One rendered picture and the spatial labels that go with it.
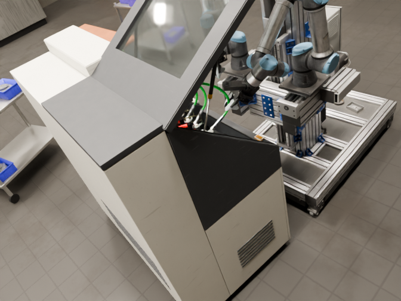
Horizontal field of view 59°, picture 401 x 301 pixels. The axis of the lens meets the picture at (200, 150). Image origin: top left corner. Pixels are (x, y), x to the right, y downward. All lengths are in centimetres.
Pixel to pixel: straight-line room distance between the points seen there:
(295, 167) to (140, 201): 164
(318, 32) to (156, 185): 111
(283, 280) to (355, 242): 57
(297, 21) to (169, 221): 139
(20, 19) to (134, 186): 765
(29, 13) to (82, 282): 686
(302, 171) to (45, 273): 220
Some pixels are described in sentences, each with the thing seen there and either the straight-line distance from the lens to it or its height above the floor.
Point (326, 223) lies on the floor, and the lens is 278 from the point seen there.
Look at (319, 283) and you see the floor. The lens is 254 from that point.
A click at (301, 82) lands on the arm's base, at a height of 107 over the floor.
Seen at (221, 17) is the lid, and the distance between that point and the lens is 147.
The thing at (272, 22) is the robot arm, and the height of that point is 151.
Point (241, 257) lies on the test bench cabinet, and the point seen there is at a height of 34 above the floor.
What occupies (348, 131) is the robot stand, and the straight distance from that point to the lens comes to 315.
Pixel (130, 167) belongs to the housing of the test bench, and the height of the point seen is 142.
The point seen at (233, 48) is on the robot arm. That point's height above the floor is 120.
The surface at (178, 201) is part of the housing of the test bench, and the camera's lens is 160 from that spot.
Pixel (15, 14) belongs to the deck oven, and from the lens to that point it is 883.
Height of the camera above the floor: 227
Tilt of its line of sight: 40 degrees down
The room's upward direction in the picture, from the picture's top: 18 degrees counter-clockwise
